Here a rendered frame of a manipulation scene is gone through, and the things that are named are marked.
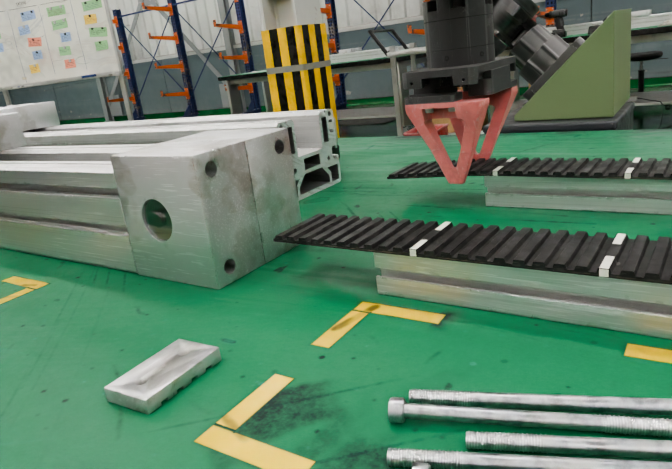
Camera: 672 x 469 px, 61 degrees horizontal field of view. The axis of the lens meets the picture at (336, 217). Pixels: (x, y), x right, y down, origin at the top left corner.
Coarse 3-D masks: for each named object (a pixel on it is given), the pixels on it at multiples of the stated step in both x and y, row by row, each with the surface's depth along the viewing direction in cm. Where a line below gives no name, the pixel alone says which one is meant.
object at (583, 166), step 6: (582, 162) 47; (588, 162) 47; (594, 162) 46; (600, 162) 47; (576, 168) 45; (582, 168) 46; (588, 168) 45; (594, 168) 45; (564, 174) 45; (570, 174) 44; (576, 174) 44; (582, 174) 44; (588, 174) 44
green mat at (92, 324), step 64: (320, 192) 63; (384, 192) 59; (448, 192) 56; (0, 256) 55; (320, 256) 43; (0, 320) 39; (64, 320) 38; (128, 320) 37; (192, 320) 35; (256, 320) 34; (320, 320) 33; (384, 320) 32; (448, 320) 31; (512, 320) 30; (0, 384) 31; (64, 384) 30; (192, 384) 28; (256, 384) 27; (320, 384) 27; (384, 384) 26; (448, 384) 25; (512, 384) 25; (576, 384) 24; (640, 384) 24; (0, 448) 25; (64, 448) 25; (128, 448) 24; (192, 448) 23; (320, 448) 22; (384, 448) 22; (448, 448) 22
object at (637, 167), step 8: (640, 160) 45; (648, 160) 45; (656, 160) 45; (632, 168) 43; (640, 168) 44; (648, 168) 42; (624, 176) 42; (632, 176) 42; (640, 176) 42; (648, 176) 41
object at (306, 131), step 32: (64, 128) 91; (96, 128) 86; (128, 128) 73; (160, 128) 68; (192, 128) 64; (224, 128) 61; (256, 128) 58; (288, 128) 59; (320, 128) 63; (320, 160) 63
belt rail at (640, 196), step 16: (496, 176) 49; (512, 176) 48; (496, 192) 50; (512, 192) 49; (528, 192) 48; (544, 192) 48; (560, 192) 47; (576, 192) 46; (592, 192) 45; (608, 192) 45; (624, 192) 44; (640, 192) 44; (656, 192) 43; (544, 208) 47; (560, 208) 47; (576, 208) 46; (592, 208) 45; (608, 208) 45; (624, 208) 44; (640, 208) 43; (656, 208) 43
